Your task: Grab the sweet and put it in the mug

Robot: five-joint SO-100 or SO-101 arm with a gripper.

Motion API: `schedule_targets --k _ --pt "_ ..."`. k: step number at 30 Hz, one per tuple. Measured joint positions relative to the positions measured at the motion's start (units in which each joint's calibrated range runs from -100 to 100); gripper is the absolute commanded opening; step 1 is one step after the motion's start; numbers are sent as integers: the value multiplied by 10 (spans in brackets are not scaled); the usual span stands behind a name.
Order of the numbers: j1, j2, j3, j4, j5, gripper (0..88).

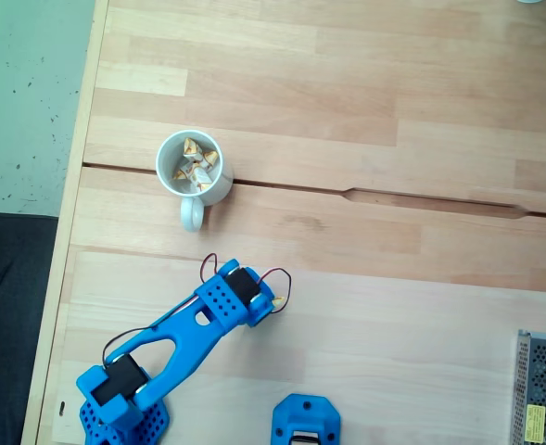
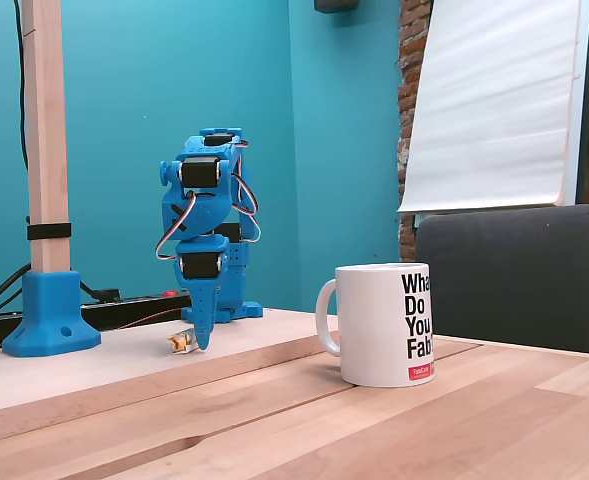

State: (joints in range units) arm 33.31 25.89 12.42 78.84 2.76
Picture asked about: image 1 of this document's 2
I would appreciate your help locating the blue post base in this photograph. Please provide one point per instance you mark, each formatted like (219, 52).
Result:
(284, 417)

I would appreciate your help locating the small white object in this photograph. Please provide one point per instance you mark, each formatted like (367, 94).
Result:
(529, 1)

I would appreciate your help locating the white mug with black print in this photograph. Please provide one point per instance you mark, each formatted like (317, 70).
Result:
(224, 178)

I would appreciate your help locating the white gold sweet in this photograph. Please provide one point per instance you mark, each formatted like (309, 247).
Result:
(210, 158)
(190, 148)
(198, 177)
(279, 302)

